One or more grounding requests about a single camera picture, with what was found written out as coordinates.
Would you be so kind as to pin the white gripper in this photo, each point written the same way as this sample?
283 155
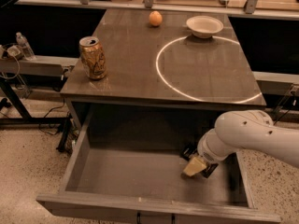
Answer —
207 155

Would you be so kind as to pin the black rxbar chocolate wrapper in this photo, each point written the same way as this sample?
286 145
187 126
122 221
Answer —
190 151

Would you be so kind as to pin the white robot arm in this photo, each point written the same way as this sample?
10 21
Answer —
236 130

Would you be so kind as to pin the open grey top drawer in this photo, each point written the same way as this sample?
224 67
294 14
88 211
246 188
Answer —
127 160

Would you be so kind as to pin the grey cabinet counter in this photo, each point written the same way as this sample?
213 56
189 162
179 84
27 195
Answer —
163 85

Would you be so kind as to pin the white paper bowl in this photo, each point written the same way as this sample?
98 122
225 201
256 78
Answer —
204 26

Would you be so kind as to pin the gold drink can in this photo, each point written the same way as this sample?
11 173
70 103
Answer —
92 57

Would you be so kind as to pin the orange fruit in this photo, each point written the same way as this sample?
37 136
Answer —
155 18

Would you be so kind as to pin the grey side bench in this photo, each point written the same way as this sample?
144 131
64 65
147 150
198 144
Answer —
47 66

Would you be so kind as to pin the clear plastic water bottle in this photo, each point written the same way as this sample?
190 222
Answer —
25 47

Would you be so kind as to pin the black drawer handle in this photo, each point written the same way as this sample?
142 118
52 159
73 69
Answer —
143 218

